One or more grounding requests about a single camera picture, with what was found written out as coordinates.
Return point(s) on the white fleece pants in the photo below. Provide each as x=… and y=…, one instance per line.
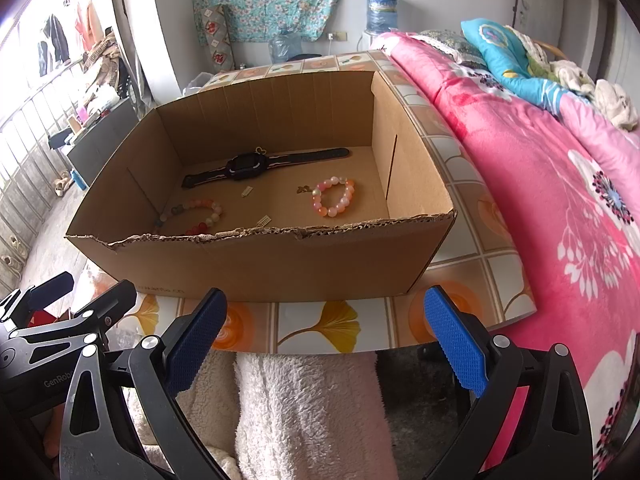
x=300, y=410

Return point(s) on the dark grey board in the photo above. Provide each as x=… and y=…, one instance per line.
x=100, y=145

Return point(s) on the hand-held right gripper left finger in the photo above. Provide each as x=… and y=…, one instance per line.
x=197, y=340

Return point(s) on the pile of household clutter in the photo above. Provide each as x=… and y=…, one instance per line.
x=105, y=70

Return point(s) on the patterned long cushion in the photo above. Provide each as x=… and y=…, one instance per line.
x=217, y=40

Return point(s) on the white door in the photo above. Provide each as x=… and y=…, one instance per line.
x=595, y=25

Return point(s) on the metal window railing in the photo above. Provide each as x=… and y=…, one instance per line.
x=25, y=160

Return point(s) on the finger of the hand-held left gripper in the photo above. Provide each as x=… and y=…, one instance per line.
x=117, y=302
x=50, y=290

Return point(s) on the brown cardboard box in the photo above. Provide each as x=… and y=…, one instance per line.
x=300, y=265

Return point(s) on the pile of white clothes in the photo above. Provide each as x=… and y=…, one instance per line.
x=605, y=90

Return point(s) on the grey lace pillow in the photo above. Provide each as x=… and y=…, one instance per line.
x=450, y=45

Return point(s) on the blue water bottle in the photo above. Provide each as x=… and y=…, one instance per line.
x=382, y=10

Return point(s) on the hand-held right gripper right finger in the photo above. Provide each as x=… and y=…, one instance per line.
x=457, y=342

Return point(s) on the turquoise pillow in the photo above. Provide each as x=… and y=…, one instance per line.
x=505, y=60

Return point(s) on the pink floral blanket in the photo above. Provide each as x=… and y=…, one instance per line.
x=550, y=185

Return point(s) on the dark hanging jacket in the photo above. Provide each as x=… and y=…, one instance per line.
x=52, y=42

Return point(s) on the tile print tablecloth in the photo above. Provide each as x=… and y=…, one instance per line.
x=490, y=270

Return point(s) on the black smartwatch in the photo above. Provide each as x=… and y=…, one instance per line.
x=247, y=165

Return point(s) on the pink hanging garment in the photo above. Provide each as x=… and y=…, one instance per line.
x=87, y=25

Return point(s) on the white plastic bag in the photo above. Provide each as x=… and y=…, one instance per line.
x=197, y=82

